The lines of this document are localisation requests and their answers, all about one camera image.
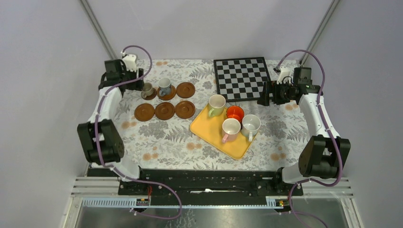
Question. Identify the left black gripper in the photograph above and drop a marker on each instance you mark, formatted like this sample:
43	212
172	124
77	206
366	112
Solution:
137	85

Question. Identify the pink mug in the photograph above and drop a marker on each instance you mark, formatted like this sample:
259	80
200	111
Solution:
230	130

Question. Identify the orange enamel mug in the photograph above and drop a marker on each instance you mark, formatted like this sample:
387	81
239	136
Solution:
235	112

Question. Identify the brown wooden coaster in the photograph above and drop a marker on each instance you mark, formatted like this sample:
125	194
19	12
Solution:
144	112
164	111
185	109
170	96
185	90

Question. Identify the small grey cup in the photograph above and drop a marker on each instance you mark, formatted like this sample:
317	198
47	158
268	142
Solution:
147	90

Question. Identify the small dark brown coaster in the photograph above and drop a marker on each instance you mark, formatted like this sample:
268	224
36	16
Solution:
151	96

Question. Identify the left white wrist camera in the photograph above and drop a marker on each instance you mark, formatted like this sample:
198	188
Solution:
130	62

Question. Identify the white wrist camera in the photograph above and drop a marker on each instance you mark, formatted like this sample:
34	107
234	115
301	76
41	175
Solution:
130	62
283	75

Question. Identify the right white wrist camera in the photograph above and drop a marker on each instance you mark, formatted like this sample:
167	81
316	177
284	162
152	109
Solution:
283	75

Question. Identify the blue grey mug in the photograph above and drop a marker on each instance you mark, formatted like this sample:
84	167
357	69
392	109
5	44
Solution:
164	86

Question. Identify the black white chessboard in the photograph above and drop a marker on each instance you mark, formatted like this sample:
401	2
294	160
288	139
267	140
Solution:
240	79

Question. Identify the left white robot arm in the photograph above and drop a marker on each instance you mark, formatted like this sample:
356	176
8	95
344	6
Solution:
102	144

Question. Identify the white mug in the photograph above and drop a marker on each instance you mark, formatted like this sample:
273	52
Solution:
250	126

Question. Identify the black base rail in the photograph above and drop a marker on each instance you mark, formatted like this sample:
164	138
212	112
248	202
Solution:
208	187

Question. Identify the green mug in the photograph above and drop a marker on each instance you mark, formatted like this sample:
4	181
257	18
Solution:
216	105

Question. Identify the yellow plastic tray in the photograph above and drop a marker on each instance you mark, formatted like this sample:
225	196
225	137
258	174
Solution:
210	130

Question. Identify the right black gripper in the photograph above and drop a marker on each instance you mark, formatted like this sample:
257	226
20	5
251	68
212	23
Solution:
264	99

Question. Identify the floral tablecloth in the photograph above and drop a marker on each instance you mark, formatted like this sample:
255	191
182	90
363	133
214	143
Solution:
160	144

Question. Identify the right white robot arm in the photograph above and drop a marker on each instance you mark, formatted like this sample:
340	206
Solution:
325	154

